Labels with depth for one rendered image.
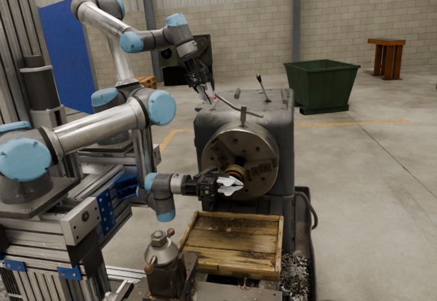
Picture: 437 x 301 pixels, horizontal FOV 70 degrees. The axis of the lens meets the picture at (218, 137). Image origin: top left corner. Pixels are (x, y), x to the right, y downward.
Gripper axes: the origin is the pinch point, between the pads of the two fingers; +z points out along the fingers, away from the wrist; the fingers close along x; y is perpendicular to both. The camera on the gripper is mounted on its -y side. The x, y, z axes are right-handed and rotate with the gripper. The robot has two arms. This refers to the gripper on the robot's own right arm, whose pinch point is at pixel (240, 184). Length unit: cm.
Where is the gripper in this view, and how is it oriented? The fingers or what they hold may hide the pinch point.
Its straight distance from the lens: 112.8
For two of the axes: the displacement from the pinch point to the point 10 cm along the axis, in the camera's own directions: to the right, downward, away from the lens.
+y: -2.5, 3.4, -9.1
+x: -0.8, -9.4, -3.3
